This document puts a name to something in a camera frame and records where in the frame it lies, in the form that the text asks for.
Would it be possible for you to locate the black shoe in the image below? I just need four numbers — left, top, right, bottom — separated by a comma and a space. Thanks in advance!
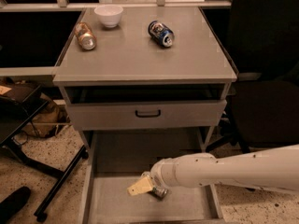
0, 186, 31, 224

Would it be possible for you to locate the open middle drawer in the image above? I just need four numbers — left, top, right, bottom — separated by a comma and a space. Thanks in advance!
78, 128, 225, 224

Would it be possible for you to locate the white bowl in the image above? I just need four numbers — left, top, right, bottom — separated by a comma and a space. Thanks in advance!
94, 5, 123, 28

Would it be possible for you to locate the blue pepsi can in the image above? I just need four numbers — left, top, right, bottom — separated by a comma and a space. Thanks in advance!
148, 21, 174, 48

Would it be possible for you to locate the gold brown can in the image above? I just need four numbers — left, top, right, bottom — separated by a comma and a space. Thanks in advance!
75, 22, 96, 50

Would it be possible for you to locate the black office chair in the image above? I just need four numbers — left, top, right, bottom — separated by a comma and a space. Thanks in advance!
206, 0, 299, 153

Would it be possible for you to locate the black drawer handle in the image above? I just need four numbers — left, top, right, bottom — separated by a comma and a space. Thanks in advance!
135, 109, 162, 119

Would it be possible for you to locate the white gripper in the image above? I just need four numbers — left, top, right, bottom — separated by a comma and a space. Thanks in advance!
127, 159, 178, 196

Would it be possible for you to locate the black rolling stand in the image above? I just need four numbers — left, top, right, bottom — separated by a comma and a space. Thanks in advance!
0, 85, 88, 223

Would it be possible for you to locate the closed upper drawer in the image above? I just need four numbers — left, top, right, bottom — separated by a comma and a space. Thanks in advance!
66, 100, 226, 131

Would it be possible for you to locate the grey drawer cabinet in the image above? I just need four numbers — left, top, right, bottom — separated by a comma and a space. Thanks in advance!
52, 6, 238, 224

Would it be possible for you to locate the brown bag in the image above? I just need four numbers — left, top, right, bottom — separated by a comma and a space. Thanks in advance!
0, 79, 71, 139

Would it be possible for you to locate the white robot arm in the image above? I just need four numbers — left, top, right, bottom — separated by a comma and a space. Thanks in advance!
127, 145, 299, 197

